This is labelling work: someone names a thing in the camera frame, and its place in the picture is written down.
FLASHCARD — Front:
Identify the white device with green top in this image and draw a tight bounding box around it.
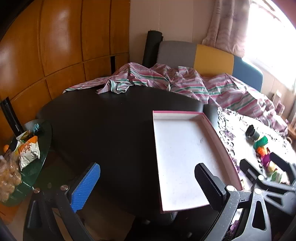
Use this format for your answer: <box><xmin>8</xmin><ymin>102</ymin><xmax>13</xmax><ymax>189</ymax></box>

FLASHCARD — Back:
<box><xmin>271</xmin><ymin>171</ymin><xmax>283</xmax><ymax>183</ymax></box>

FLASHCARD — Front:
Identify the small blue object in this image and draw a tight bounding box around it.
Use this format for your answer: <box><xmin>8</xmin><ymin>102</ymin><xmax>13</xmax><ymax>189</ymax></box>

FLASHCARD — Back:
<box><xmin>32</xmin><ymin>124</ymin><xmax>44</xmax><ymax>136</ymax></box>

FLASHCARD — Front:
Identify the white orange snack bag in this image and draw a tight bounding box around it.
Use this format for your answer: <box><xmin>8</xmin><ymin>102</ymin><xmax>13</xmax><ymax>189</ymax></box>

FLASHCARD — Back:
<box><xmin>14</xmin><ymin>136</ymin><xmax>41</xmax><ymax>171</ymax></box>

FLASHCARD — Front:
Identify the floral white tablecloth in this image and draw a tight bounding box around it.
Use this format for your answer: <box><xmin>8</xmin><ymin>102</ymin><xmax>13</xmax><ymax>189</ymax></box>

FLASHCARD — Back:
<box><xmin>217</xmin><ymin>107</ymin><xmax>296</xmax><ymax>234</ymax></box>

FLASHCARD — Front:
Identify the pink patterned curtain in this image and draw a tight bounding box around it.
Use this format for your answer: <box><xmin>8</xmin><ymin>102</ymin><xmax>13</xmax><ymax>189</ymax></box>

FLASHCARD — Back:
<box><xmin>202</xmin><ymin>0</ymin><xmax>251</xmax><ymax>58</ymax></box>

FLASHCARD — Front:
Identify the pink-rimmed white box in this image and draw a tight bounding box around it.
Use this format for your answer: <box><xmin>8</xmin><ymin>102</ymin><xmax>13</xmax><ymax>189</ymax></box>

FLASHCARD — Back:
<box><xmin>153</xmin><ymin>110</ymin><xmax>243</xmax><ymax>212</ymax></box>

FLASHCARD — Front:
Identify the black rectangular bar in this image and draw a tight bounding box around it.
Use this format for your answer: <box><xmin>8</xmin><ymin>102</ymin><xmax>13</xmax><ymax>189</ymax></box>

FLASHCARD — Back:
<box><xmin>0</xmin><ymin>97</ymin><xmax>23</xmax><ymax>137</ymax></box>

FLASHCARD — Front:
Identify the black rolled mat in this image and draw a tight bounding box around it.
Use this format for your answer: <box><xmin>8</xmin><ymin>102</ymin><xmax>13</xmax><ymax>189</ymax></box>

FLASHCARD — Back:
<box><xmin>142</xmin><ymin>31</ymin><xmax>163</xmax><ymax>67</ymax></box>

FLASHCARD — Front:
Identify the grey yellow blue headboard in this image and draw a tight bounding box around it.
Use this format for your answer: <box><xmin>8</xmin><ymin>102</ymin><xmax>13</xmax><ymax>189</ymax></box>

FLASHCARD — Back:
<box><xmin>157</xmin><ymin>41</ymin><xmax>264</xmax><ymax>92</ymax></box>

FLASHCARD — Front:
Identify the yellow carved egg shell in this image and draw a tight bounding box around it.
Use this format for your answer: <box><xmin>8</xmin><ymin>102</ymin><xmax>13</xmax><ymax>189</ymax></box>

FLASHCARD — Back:
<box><xmin>266</xmin><ymin>161</ymin><xmax>278</xmax><ymax>173</ymax></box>

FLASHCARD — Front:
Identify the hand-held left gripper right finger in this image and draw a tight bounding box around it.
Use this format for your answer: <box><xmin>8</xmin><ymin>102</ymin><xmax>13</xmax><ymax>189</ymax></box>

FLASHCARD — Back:
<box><xmin>195</xmin><ymin>163</ymin><xmax>272</xmax><ymax>241</ymax></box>

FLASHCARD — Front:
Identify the window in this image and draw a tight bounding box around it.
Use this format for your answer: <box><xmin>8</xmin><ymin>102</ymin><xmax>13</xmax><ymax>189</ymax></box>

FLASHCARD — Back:
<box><xmin>245</xmin><ymin>0</ymin><xmax>296</xmax><ymax>90</ymax></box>

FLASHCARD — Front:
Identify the green snack packet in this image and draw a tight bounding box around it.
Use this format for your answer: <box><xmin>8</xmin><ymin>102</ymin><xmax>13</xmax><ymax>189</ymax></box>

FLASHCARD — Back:
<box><xmin>16</xmin><ymin>130</ymin><xmax>33</xmax><ymax>141</ymax></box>

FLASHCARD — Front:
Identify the green glass side table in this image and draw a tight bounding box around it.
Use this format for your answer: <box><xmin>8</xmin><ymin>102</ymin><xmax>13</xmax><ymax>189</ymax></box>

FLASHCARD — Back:
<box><xmin>0</xmin><ymin>119</ymin><xmax>52</xmax><ymax>207</ymax></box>

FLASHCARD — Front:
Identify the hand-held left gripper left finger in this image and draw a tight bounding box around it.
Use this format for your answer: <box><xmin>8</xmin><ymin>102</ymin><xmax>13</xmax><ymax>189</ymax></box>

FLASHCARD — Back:
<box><xmin>23</xmin><ymin>163</ymin><xmax>100</xmax><ymax>241</ymax></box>

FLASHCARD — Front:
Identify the clear bag of buns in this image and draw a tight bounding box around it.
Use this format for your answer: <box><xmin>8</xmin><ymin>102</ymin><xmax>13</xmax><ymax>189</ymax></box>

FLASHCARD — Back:
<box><xmin>0</xmin><ymin>151</ymin><xmax>22</xmax><ymax>202</ymax></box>

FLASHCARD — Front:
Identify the green plastic cup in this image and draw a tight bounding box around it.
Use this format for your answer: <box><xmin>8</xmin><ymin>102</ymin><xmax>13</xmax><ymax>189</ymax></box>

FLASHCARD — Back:
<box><xmin>253</xmin><ymin>136</ymin><xmax>269</xmax><ymax>149</ymax></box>

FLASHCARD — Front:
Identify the small cardboard box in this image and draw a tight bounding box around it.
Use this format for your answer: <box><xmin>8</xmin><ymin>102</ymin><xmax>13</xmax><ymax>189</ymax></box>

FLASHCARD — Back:
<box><xmin>273</xmin><ymin>90</ymin><xmax>285</xmax><ymax>115</ymax></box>

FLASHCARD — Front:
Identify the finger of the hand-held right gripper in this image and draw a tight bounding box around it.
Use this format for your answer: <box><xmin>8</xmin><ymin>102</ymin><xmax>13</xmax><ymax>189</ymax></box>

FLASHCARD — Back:
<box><xmin>269</xmin><ymin>152</ymin><xmax>296</xmax><ymax>183</ymax></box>
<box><xmin>240</xmin><ymin>159</ymin><xmax>296</xmax><ymax>209</ymax></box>

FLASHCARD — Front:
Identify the grey jar with black lid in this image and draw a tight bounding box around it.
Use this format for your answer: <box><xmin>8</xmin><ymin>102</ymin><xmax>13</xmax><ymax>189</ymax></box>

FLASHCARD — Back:
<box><xmin>245</xmin><ymin>125</ymin><xmax>263</xmax><ymax>143</ymax></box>

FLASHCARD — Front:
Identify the wooden wardrobe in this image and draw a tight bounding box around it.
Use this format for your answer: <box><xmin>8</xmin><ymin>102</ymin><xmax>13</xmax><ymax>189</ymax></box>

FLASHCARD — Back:
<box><xmin>0</xmin><ymin>0</ymin><xmax>130</xmax><ymax>139</ymax></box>

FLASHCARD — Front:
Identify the pink striped blanket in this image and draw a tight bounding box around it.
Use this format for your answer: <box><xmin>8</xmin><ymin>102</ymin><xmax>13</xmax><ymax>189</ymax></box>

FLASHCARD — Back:
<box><xmin>63</xmin><ymin>62</ymin><xmax>288</xmax><ymax>135</ymax></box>

